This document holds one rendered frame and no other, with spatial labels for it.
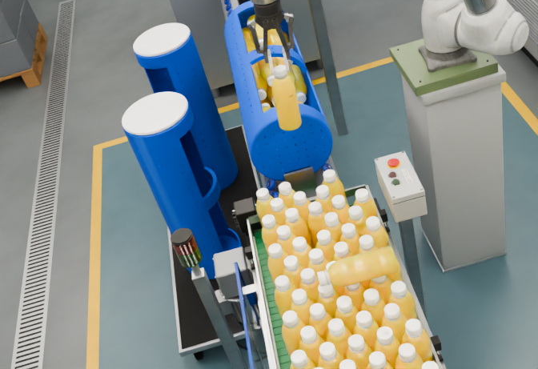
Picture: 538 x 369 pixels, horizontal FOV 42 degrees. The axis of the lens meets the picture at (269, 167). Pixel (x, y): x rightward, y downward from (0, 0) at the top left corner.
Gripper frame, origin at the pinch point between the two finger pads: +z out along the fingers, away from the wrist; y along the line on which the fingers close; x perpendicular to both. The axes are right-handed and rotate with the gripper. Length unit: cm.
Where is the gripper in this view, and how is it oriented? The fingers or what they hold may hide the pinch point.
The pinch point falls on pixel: (278, 61)
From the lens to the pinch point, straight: 208.5
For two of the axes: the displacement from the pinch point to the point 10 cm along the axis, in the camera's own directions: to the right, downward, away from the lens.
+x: 0.2, 6.5, -7.6
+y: -9.8, 1.5, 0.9
